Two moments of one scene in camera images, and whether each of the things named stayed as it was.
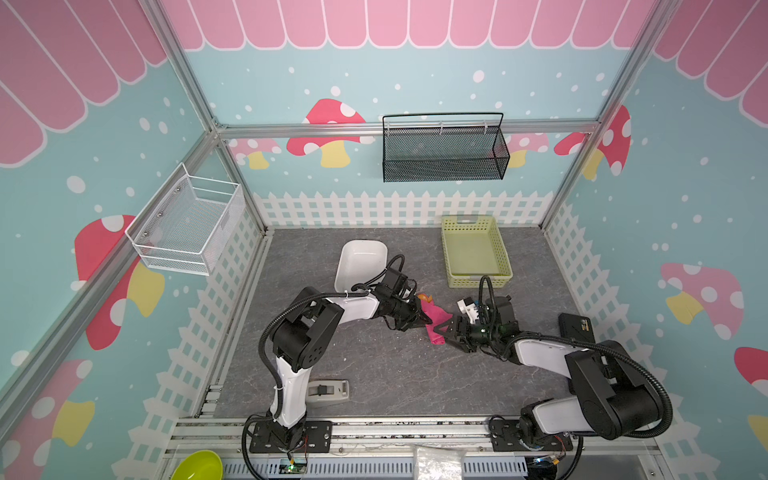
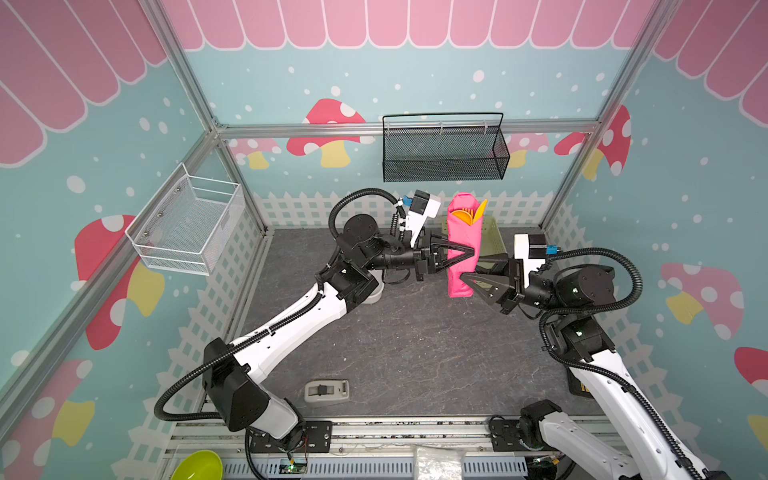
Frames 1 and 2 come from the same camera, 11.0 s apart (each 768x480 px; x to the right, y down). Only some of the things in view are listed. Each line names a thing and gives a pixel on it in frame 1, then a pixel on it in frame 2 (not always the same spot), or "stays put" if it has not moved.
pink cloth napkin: [438, 316] -> [464, 232]
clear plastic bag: [438, 462] stays put
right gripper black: [463, 334] -> [513, 289]
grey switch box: [328, 390] stays put
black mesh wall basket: [444, 147] stays put
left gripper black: [415, 319] -> [426, 259]
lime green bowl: [200, 465] stays put
